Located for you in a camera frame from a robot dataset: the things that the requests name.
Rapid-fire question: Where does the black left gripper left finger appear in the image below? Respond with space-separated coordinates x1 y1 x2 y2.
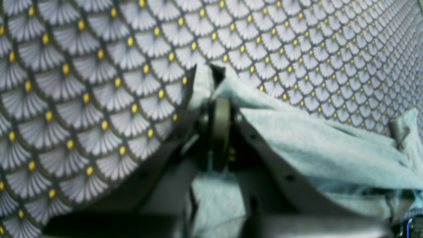
43 101 210 238

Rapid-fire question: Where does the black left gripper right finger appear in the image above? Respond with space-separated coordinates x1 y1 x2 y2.
211 98 391 238

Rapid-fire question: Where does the fan-patterned tablecloth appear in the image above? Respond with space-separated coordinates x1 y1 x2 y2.
0 0 422 238

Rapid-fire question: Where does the grey T-shirt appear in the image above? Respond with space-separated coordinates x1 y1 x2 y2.
189 62 423 225

